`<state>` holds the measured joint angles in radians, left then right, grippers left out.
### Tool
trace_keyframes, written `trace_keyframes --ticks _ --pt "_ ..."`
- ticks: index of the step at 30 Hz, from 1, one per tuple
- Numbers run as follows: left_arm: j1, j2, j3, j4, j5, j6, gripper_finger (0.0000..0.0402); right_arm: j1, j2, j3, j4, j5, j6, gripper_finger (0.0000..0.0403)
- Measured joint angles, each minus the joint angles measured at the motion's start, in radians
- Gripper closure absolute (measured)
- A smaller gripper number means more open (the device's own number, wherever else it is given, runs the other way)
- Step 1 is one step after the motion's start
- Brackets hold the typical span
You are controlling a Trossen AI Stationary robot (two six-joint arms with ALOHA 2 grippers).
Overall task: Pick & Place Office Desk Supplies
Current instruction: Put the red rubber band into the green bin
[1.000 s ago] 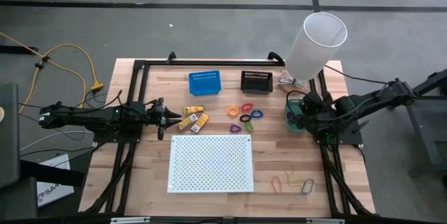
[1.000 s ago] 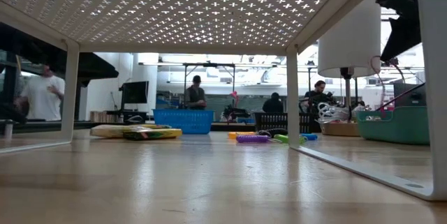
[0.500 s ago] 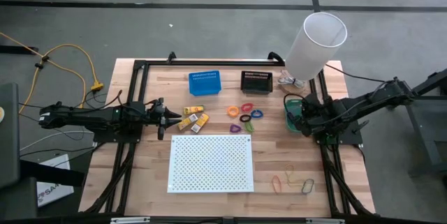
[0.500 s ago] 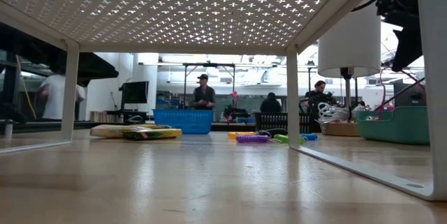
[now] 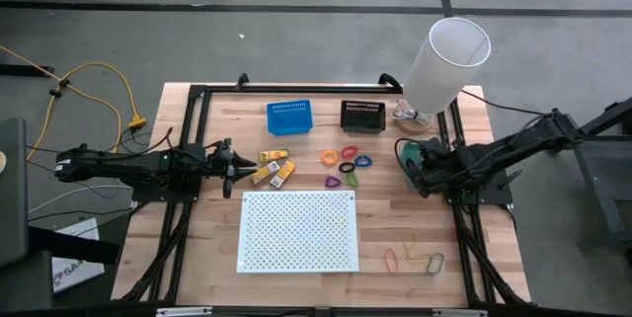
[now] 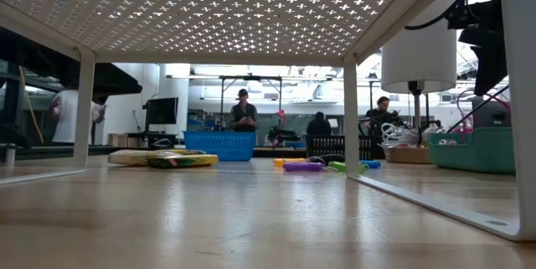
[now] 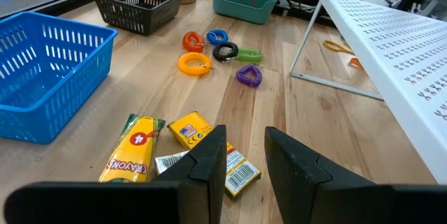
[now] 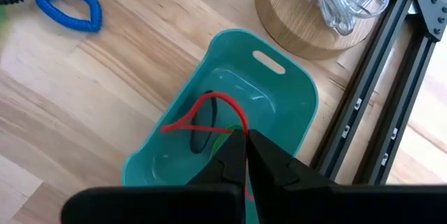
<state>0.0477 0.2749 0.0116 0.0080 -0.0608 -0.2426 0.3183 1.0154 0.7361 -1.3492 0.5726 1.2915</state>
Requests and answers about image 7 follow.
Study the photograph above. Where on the red-orange coil wristband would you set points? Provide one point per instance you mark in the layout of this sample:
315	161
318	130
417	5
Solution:
185	42

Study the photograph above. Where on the black plastic basket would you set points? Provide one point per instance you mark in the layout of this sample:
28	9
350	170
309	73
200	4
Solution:
132	4

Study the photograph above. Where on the blue coil wristband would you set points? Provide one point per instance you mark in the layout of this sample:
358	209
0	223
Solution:
226	37

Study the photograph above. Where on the green coil wristband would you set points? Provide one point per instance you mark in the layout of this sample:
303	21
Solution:
256	56

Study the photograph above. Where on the yellow-orange coil wristband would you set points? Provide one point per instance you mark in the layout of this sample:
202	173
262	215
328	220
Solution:
181	64

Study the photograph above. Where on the purple coil wristband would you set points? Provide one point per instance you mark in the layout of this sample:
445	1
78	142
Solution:
248	82

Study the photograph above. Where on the yellow crayon box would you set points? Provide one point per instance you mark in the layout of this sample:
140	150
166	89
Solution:
132	154
167	163
190	130

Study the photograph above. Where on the teal plastic bin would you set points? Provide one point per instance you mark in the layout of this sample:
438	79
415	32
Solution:
230	7

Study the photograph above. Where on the white perforated metal shelf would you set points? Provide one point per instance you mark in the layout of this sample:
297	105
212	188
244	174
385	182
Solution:
401	60

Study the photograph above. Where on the blue plastic basket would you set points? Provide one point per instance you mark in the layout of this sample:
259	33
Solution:
35	84

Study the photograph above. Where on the black coil wristband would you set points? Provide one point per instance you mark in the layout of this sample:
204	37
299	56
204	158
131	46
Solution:
216	52

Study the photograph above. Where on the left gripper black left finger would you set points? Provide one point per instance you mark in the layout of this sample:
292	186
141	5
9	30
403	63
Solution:
206	168

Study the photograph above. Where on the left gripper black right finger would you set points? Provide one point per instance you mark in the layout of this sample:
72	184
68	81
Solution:
297	175

